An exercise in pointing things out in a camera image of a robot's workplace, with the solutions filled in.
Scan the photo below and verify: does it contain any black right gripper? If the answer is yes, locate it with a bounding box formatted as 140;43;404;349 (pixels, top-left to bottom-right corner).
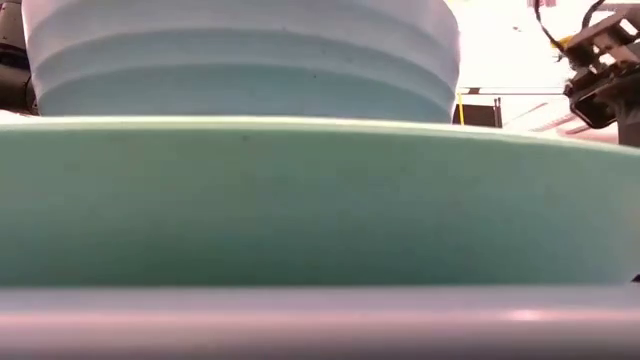
563;4;640;147

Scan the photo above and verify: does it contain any teal round plate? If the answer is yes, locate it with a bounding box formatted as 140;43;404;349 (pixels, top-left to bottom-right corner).
0;115;640;288

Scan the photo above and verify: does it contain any blue round bowl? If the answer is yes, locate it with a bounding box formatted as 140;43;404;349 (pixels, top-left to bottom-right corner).
20;0;461;124

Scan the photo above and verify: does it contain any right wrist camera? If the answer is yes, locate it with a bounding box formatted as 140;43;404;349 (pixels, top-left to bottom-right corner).
569;88;619;130

